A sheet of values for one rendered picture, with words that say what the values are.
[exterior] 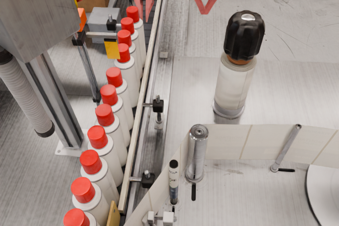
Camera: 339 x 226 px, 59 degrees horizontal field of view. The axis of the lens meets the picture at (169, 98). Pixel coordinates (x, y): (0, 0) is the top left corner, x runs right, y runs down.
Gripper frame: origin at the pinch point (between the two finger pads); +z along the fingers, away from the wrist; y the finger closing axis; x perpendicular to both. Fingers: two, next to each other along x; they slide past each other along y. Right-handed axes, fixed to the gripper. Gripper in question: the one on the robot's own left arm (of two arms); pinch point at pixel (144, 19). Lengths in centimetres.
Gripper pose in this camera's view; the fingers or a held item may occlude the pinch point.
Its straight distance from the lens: 105.2
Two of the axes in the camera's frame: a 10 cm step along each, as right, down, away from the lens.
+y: 10.0, 0.4, -0.6
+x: 0.6, -2.0, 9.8
